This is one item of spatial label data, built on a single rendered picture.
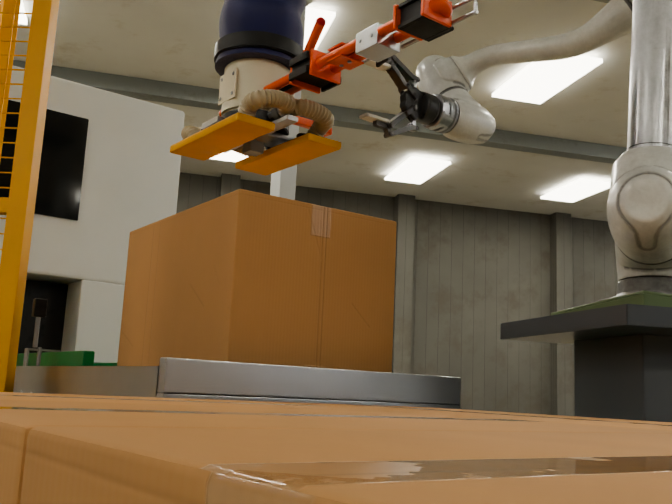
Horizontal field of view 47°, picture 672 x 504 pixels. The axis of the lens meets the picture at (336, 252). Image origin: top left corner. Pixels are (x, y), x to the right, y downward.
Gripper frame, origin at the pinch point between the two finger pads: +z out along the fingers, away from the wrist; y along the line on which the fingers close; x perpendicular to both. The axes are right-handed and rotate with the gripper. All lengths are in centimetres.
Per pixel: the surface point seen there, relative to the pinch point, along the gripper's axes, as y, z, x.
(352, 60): 0.8, 13.7, -11.3
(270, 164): 12.4, 4.5, 33.1
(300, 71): 1.1, 18.7, 0.5
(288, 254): 42.7, 22.5, -4.0
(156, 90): -254, -233, 659
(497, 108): -264, -570, 447
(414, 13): -0.1, 17.3, -33.7
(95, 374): 68, 50, 23
